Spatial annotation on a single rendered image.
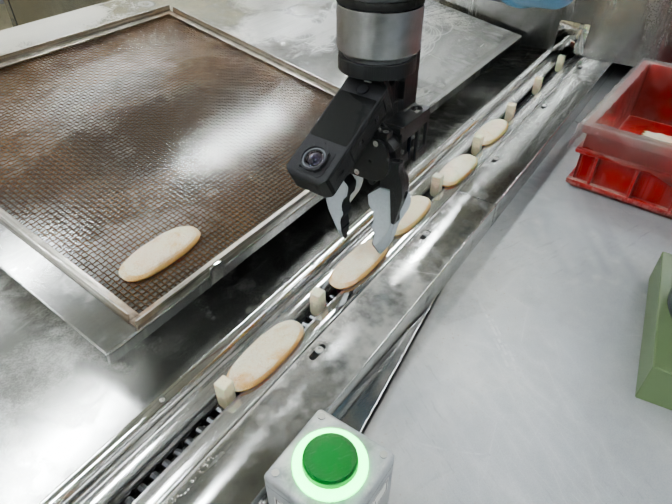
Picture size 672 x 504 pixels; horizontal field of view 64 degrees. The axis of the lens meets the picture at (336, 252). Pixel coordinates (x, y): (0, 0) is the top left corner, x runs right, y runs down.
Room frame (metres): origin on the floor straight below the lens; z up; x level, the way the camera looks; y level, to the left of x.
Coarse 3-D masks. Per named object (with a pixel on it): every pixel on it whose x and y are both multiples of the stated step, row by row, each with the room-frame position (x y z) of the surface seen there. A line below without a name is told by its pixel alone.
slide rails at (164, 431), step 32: (544, 64) 1.10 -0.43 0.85; (512, 96) 0.94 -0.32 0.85; (512, 128) 0.81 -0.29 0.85; (448, 160) 0.71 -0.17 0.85; (480, 160) 0.71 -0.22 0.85; (416, 192) 0.62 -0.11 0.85; (448, 192) 0.62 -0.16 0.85; (416, 224) 0.55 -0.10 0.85; (384, 256) 0.49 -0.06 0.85; (352, 288) 0.43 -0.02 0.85; (320, 320) 0.38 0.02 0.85; (192, 416) 0.27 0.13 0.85; (224, 416) 0.27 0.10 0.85; (160, 448) 0.24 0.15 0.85; (192, 448) 0.24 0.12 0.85; (96, 480) 0.21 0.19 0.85; (128, 480) 0.21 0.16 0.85; (160, 480) 0.21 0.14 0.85
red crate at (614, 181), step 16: (624, 128) 0.86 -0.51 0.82; (640, 128) 0.86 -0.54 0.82; (656, 128) 0.86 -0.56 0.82; (592, 160) 0.68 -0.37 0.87; (608, 160) 0.66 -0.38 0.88; (576, 176) 0.69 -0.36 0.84; (592, 176) 0.67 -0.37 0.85; (608, 176) 0.66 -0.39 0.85; (624, 176) 0.65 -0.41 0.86; (640, 176) 0.64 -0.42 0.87; (592, 192) 0.67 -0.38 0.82; (608, 192) 0.65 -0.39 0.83; (624, 192) 0.64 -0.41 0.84; (640, 192) 0.63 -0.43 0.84; (656, 192) 0.62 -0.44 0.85; (640, 208) 0.63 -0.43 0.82; (656, 208) 0.61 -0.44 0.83
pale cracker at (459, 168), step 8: (456, 160) 0.69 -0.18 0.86; (464, 160) 0.69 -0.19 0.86; (472, 160) 0.70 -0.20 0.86; (448, 168) 0.67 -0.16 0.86; (456, 168) 0.67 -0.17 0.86; (464, 168) 0.67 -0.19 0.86; (472, 168) 0.68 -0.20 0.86; (448, 176) 0.65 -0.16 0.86; (456, 176) 0.65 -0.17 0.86; (464, 176) 0.66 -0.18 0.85; (448, 184) 0.64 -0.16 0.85; (456, 184) 0.64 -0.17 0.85
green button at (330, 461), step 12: (312, 444) 0.21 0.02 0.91; (324, 444) 0.21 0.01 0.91; (336, 444) 0.21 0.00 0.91; (348, 444) 0.21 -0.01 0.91; (312, 456) 0.20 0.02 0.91; (324, 456) 0.20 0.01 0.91; (336, 456) 0.20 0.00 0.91; (348, 456) 0.20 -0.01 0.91; (312, 468) 0.19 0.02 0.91; (324, 468) 0.19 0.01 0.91; (336, 468) 0.19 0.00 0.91; (348, 468) 0.19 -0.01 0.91; (312, 480) 0.18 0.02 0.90; (324, 480) 0.18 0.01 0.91; (336, 480) 0.18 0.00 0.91; (348, 480) 0.18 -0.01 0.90
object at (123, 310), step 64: (0, 64) 0.76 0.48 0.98; (64, 64) 0.79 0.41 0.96; (128, 64) 0.82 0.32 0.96; (0, 128) 0.62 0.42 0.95; (128, 128) 0.65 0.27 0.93; (192, 128) 0.67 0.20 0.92; (256, 128) 0.69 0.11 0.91; (0, 192) 0.50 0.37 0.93; (64, 192) 0.51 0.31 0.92; (64, 256) 0.42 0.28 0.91; (128, 256) 0.43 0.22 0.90; (192, 256) 0.43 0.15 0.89; (128, 320) 0.34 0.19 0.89
